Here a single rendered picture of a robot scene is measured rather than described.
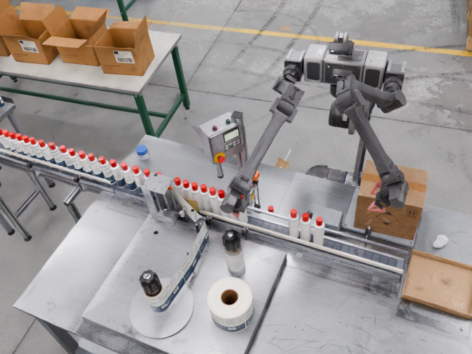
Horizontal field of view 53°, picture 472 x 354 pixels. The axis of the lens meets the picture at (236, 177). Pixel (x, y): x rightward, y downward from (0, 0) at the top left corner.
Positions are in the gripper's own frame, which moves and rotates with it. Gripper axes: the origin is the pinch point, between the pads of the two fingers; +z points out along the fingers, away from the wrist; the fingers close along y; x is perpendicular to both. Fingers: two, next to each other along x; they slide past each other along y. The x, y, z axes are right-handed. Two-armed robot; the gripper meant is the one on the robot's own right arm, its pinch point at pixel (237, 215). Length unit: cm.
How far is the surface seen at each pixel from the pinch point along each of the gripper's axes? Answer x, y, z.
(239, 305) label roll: -33.8, 13.9, 15.9
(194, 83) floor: 217, -153, 120
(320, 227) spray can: 15.9, 35.0, 13.9
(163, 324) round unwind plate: -49, -19, 29
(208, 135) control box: 18.3, -19.4, -28.9
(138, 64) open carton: 126, -140, 31
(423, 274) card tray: 20, 85, 35
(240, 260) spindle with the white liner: -11.8, 4.6, 18.7
